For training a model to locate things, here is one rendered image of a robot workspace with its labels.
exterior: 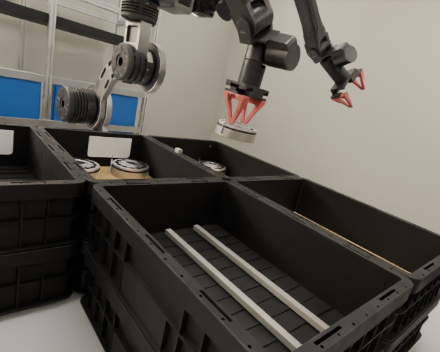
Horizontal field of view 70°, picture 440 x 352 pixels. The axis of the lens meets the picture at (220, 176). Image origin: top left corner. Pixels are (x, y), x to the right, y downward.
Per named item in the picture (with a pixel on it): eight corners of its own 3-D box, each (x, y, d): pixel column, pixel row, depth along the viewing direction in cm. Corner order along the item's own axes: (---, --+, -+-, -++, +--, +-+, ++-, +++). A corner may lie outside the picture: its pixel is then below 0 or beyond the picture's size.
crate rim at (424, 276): (224, 188, 71) (226, 179, 70) (300, 184, 90) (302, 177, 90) (411, 297, 43) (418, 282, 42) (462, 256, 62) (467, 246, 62)
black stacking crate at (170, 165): (33, 171, 81) (35, 128, 78) (138, 170, 101) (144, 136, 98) (82, 248, 53) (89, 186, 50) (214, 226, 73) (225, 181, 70)
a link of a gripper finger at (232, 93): (253, 129, 79) (264, 92, 76) (235, 126, 74) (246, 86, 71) (232, 121, 83) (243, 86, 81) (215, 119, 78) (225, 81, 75)
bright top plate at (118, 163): (108, 159, 90) (108, 157, 90) (142, 161, 95) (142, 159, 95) (117, 170, 82) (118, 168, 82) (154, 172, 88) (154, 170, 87)
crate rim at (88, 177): (35, 135, 79) (35, 126, 78) (143, 142, 98) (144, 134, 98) (87, 196, 51) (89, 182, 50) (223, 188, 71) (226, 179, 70)
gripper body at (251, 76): (267, 98, 79) (277, 69, 77) (244, 92, 71) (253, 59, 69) (248, 93, 83) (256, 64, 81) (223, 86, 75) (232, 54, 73)
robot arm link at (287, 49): (260, 1, 71) (235, 17, 67) (304, 4, 64) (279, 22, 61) (265, 52, 79) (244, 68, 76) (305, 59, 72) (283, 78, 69)
